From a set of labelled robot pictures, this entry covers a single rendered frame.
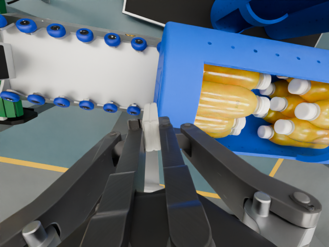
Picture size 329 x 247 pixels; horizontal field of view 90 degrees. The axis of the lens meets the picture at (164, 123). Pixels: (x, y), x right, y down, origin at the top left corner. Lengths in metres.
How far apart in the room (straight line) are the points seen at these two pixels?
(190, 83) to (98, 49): 0.38
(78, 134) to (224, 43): 1.61
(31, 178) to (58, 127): 0.69
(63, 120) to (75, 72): 1.20
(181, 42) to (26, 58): 0.51
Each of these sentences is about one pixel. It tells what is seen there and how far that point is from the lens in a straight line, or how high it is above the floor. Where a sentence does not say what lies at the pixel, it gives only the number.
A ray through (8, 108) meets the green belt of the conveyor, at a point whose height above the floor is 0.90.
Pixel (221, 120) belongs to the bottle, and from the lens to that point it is 0.40.
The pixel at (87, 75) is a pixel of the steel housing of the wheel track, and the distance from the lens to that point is 0.61.
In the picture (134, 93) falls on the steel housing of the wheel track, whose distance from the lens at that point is 0.58.
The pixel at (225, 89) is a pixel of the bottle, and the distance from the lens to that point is 0.35.
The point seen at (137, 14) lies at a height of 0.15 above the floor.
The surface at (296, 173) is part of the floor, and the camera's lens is 2.58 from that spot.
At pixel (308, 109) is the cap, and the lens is 0.48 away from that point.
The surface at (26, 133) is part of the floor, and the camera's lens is 2.02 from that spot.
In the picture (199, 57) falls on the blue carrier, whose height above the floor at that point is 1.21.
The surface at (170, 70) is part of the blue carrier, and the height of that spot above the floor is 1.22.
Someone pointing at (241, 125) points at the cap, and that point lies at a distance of 0.45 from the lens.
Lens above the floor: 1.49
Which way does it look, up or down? 68 degrees down
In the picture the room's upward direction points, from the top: 169 degrees clockwise
